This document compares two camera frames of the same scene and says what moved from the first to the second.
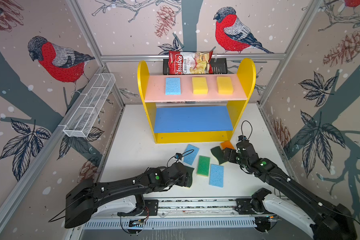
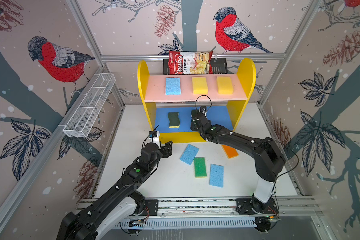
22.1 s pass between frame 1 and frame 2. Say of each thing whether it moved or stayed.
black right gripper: moved
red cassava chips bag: stayed
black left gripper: moved
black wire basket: stayed
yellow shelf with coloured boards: stayed
